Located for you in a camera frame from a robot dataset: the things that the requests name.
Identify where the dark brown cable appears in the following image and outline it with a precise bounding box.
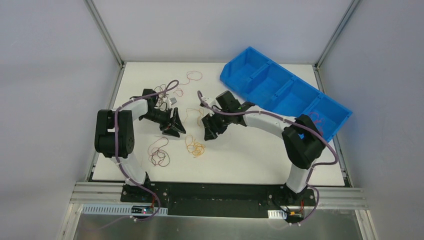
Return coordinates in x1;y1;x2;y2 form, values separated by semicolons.
152;83;170;112

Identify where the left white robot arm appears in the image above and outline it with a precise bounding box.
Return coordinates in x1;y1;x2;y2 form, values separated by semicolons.
94;88;186;203

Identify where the yellow cable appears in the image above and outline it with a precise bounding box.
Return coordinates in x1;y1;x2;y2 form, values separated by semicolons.
184;134;206;159

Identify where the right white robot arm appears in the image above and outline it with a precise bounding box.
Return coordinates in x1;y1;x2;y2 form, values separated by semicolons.
197;90;327;205

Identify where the blue compartment bin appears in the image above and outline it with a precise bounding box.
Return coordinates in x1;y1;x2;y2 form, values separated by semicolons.
220;47;352;142

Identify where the orange red cable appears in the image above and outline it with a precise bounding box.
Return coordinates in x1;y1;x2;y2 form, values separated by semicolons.
308;111;327;133

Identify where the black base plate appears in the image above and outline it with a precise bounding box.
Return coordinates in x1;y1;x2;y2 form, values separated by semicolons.
120;182;316;219

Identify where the aluminium frame rail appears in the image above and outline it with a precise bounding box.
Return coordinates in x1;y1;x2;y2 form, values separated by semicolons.
70;182;369;210

